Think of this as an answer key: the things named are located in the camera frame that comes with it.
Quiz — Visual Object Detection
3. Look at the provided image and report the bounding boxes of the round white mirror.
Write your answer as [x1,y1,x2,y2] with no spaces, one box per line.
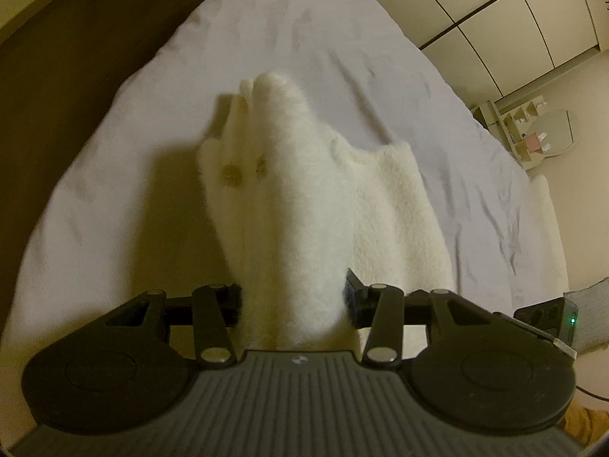
[528,109,580,157]

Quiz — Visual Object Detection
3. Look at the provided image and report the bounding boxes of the white dressing table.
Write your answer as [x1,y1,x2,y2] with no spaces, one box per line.
[471,96,550,171]

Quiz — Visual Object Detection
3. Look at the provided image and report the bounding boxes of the white sliding door wardrobe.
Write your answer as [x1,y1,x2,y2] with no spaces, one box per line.
[377,0,608,106]

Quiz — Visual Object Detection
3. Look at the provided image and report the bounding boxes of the cream knitted striped sweater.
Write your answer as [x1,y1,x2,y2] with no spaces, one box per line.
[197,73,454,351]

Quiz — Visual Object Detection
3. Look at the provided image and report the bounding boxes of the grey bed cover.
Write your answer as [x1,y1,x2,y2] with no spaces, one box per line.
[1,0,569,447]

